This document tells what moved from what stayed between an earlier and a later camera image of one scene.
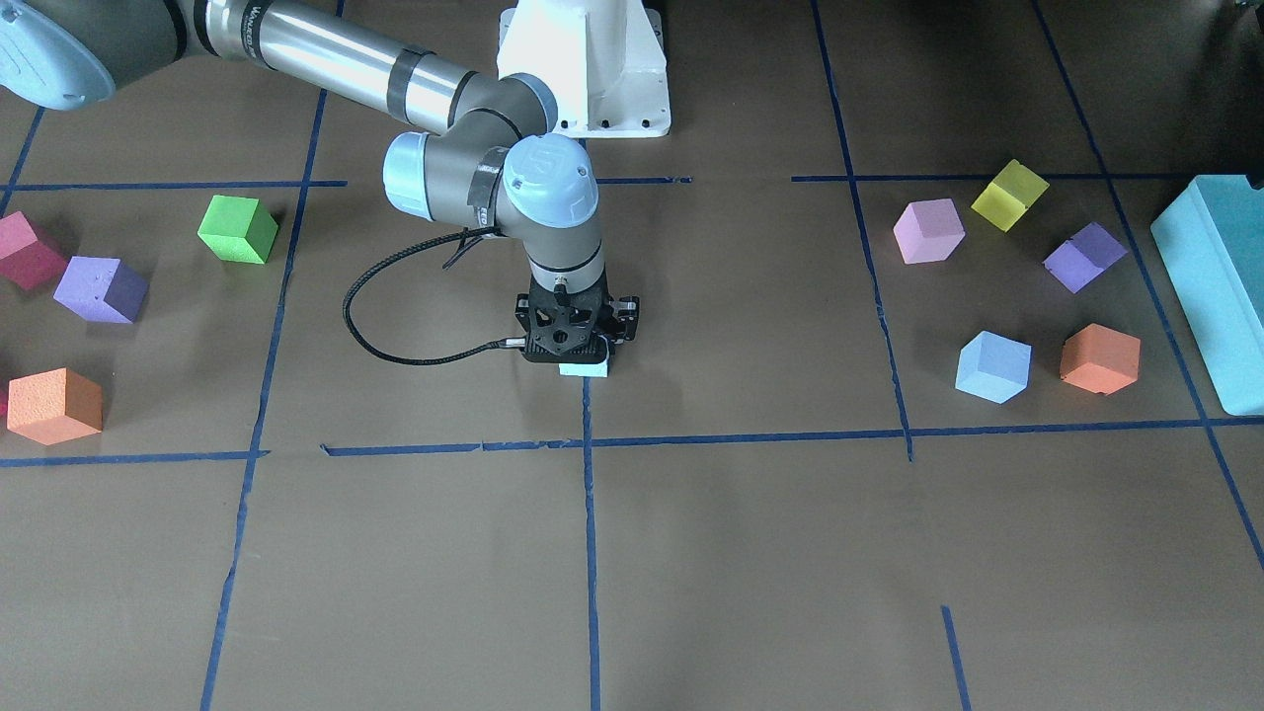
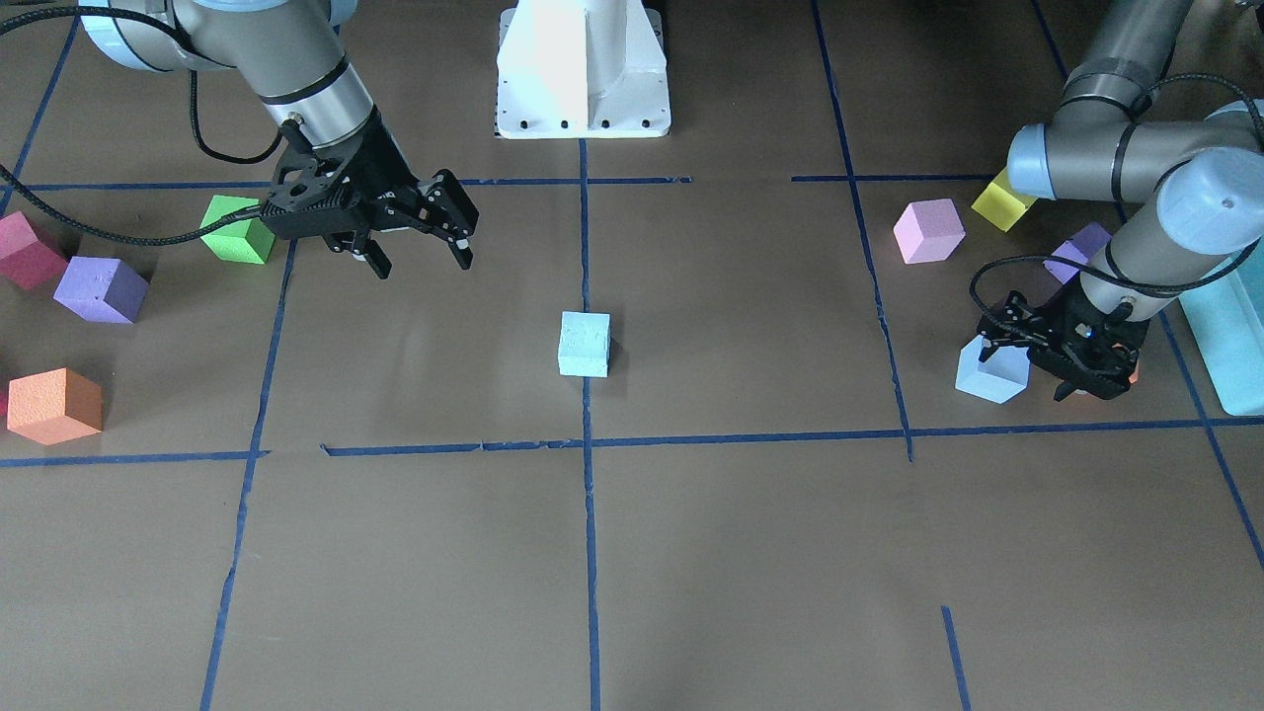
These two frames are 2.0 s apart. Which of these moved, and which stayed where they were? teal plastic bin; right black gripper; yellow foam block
Moved: right black gripper
Stayed: teal plastic bin; yellow foam block
